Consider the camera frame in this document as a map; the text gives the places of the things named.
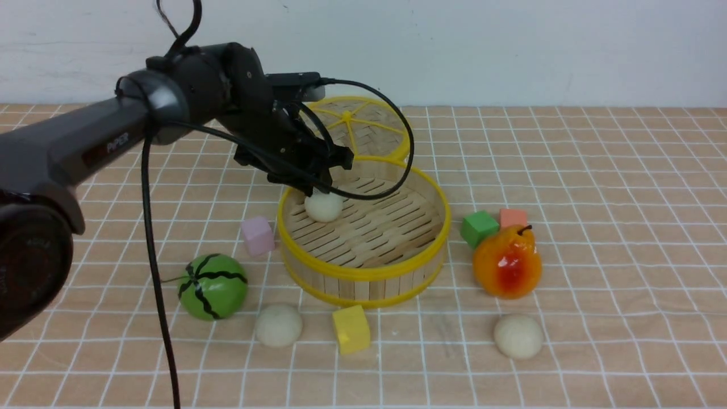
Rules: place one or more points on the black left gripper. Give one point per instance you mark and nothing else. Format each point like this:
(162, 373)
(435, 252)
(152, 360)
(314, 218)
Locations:
(289, 143)

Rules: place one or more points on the white bun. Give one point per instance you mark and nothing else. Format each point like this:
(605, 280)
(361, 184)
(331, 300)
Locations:
(323, 208)
(278, 325)
(518, 336)

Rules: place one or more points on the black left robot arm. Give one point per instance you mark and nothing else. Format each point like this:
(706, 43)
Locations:
(43, 163)

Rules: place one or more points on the bamboo steamer lid yellow rim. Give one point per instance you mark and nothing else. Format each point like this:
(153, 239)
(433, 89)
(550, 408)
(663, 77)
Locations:
(367, 126)

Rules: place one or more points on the bamboo steamer tray yellow rim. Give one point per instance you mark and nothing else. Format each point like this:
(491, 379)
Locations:
(376, 253)

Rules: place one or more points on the pink cube block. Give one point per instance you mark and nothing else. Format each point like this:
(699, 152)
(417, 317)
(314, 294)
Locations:
(258, 235)

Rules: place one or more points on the green toy watermelon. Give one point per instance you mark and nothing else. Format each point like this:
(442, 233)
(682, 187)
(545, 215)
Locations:
(212, 286)

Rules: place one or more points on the yellow cube block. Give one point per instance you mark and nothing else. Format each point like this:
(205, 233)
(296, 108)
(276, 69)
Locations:
(352, 329)

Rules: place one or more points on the green cube block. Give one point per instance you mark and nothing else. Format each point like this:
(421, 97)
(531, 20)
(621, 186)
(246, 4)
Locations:
(478, 226)

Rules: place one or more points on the salmon cube block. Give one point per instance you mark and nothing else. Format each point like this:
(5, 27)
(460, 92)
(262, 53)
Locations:
(512, 217)

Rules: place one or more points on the orange toy pear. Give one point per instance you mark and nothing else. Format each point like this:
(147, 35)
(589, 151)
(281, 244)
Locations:
(507, 265)

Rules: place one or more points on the checked peach tablecloth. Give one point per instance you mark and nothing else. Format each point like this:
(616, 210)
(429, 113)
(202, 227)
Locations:
(628, 208)

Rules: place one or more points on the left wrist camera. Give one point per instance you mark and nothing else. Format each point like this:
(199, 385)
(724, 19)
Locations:
(297, 86)

